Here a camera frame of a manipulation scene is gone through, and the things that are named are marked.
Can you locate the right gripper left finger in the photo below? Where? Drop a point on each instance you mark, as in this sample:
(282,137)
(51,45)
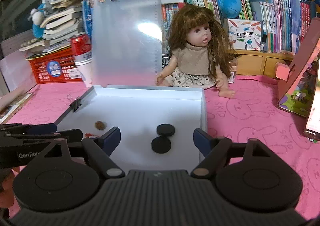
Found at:
(98,151)

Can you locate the row of upright books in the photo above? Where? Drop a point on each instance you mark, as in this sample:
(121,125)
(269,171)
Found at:
(284,23)

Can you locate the white paper cup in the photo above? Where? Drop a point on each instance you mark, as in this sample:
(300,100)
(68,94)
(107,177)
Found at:
(85,69)

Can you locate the white stationery box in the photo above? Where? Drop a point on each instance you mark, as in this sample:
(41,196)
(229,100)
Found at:
(243,34)

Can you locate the person's hand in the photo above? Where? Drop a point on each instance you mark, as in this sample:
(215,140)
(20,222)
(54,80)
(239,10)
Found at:
(7,195)

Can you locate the white shallow cardboard box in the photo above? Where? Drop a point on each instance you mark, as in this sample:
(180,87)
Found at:
(137,111)

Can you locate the wooden drawer shelf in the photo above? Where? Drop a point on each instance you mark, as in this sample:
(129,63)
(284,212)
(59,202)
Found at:
(259,63)

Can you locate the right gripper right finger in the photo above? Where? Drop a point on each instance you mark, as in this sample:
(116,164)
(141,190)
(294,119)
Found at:
(214,151)

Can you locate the translucent plastic clipboard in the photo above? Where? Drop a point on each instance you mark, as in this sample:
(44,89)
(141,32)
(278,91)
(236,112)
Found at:
(126,42)

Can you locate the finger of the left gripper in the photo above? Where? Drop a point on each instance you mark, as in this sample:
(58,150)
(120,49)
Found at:
(18,128)

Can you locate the red soda can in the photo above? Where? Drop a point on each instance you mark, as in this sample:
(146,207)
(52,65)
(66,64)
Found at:
(81,47)

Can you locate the black binder clip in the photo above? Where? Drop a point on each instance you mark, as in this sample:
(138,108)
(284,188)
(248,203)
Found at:
(75,103)

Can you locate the red plastic basket left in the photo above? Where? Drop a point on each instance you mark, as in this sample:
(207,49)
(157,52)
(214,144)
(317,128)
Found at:
(55,67)

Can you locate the black round disc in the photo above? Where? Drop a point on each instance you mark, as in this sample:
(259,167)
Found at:
(161,145)
(165,130)

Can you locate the smartphone on stand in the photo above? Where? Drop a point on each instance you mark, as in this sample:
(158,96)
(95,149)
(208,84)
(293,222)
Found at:
(312,124)

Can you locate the stack of books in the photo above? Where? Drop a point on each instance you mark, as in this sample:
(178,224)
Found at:
(63,19)

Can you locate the brown nut piece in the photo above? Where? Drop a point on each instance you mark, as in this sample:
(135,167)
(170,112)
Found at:
(100,125)

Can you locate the brown-haired baby doll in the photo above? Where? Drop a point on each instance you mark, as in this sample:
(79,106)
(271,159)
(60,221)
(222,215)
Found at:
(200,52)

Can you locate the pink bunny towel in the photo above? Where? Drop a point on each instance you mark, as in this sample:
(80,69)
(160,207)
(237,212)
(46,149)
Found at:
(253,112)

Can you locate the blue plush toy left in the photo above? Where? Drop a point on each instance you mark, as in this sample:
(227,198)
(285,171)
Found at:
(37,17)

